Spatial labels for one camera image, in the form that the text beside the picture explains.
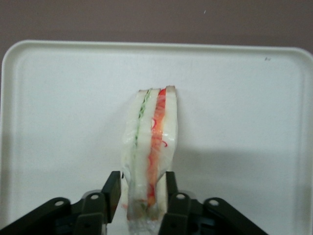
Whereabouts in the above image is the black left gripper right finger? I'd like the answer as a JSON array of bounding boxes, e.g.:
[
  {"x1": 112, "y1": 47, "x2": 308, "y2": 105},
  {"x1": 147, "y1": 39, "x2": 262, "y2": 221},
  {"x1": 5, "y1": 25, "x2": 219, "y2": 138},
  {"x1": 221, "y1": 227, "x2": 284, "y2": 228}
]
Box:
[{"x1": 158, "y1": 171, "x2": 267, "y2": 235}]

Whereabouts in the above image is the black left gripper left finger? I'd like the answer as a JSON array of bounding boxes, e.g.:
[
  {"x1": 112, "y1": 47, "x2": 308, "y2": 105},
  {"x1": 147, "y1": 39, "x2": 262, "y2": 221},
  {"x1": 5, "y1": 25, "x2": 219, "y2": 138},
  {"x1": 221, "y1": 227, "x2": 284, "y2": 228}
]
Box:
[{"x1": 0, "y1": 170, "x2": 122, "y2": 235}]

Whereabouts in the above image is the triangle sandwich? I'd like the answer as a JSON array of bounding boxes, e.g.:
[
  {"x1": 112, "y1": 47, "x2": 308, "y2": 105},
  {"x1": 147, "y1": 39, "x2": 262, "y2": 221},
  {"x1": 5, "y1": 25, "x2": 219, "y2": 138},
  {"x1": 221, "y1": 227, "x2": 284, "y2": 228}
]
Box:
[{"x1": 121, "y1": 85, "x2": 180, "y2": 235}]

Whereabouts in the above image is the cream plastic tray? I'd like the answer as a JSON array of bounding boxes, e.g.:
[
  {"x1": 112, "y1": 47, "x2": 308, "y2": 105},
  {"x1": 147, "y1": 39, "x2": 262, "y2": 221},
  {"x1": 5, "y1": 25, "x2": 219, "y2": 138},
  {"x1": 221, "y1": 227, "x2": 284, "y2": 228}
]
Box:
[{"x1": 1, "y1": 40, "x2": 313, "y2": 235}]

